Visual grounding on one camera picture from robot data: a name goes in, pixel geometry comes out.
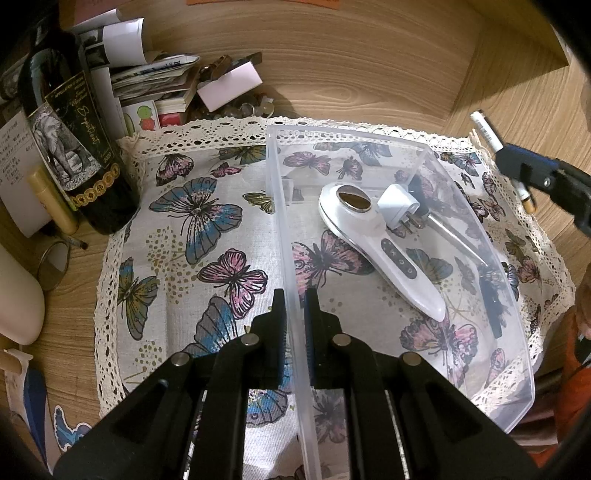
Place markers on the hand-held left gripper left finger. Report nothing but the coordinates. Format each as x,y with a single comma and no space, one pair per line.
280,341

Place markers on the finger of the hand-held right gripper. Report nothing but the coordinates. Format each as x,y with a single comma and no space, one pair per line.
526,164

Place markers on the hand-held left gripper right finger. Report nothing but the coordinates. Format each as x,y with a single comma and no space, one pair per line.
310,341

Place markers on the white marker pen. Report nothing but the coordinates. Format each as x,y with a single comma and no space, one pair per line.
487,131

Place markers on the clear plastic storage box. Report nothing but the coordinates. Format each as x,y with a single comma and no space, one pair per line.
369,300

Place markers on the butterfly print lace cloth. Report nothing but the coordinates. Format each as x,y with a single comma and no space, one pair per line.
194,258

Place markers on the white handheld massager device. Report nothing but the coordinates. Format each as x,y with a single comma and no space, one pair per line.
355,221

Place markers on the white plug adapter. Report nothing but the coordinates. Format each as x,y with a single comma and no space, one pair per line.
396,198

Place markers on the person's orange clothing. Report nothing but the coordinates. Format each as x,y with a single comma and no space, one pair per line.
575,369

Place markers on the blue animal sticker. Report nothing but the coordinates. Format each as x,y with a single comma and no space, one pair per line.
69,429

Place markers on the pile of coins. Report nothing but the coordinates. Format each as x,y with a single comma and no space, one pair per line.
240,108

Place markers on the small round mirror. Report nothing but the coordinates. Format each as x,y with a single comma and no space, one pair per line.
53,265

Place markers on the white folded card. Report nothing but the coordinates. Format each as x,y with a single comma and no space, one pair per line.
231,85

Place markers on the fruit sticker sheet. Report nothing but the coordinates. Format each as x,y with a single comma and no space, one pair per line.
147,115

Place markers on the cream plastic bottle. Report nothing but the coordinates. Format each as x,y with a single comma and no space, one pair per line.
18,295

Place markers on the yellow lip balm tube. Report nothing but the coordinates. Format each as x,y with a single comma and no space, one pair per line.
48,198

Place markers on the pile of papers and cards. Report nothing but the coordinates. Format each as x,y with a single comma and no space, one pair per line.
138,69

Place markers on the white handwritten note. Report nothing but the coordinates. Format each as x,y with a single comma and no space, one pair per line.
16,161

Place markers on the dark wine bottle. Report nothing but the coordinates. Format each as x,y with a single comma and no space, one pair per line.
60,106

